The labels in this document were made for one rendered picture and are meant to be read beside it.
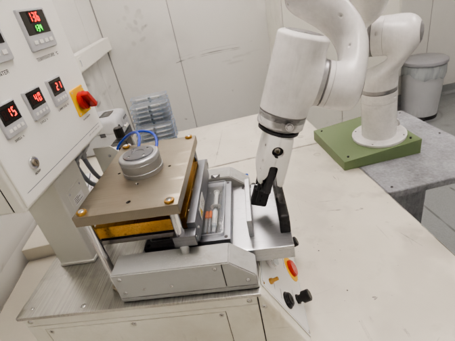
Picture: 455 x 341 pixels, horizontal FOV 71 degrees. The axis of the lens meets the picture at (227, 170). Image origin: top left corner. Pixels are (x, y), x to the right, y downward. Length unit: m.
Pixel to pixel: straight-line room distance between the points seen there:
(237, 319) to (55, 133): 0.47
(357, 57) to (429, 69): 2.79
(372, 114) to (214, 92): 2.11
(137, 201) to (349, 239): 0.60
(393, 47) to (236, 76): 2.16
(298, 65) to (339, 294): 0.52
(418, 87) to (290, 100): 2.89
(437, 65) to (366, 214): 2.45
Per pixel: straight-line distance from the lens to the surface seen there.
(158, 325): 0.68
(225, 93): 3.18
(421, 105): 3.46
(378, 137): 1.29
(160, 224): 0.59
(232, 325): 0.67
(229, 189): 0.73
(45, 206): 0.72
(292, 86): 0.53
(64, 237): 0.75
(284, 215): 0.60
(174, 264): 0.57
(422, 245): 0.95
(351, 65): 0.56
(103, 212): 0.56
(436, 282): 0.88
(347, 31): 0.59
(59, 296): 0.75
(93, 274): 0.75
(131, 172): 0.61
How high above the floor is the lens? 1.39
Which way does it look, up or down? 29 degrees down
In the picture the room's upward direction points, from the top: 12 degrees counter-clockwise
